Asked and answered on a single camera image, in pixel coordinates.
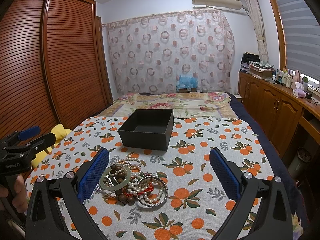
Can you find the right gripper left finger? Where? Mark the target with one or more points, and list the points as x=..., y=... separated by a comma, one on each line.
x=44, y=218

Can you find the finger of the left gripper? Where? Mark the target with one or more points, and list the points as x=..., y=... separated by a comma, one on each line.
x=37, y=142
x=18, y=136

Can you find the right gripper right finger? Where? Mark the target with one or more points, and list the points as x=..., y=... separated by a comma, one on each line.
x=273, y=219

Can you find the pale green jade bangle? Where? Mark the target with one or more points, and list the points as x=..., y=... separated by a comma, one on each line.
x=113, y=180

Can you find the person's left hand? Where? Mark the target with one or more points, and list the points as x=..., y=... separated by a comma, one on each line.
x=20, y=201

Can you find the wooden louvered wardrobe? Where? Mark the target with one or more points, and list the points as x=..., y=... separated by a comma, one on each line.
x=53, y=68

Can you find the orange print white cloth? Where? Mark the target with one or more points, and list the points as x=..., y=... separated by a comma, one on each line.
x=196, y=203

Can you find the wooden sideboard cabinet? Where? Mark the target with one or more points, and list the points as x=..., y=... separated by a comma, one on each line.
x=289, y=122

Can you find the black open storage box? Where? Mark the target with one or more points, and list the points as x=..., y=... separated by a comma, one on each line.
x=148, y=129

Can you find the pink tissue box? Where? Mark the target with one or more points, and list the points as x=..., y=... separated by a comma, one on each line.
x=298, y=90

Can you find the cosmetic bottles group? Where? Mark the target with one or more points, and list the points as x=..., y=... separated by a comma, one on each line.
x=292, y=79

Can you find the floral bed quilt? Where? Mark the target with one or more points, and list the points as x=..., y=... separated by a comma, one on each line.
x=184, y=105

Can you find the circle pattern lace curtain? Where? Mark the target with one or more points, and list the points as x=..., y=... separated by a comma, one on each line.
x=148, y=54

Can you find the pile of folded clothes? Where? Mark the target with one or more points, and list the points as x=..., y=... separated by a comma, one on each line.
x=251, y=64

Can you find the grey window blind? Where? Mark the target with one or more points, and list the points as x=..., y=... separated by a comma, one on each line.
x=301, y=35

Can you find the tied beige side curtain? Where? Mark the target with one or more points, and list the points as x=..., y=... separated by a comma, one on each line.
x=257, y=20

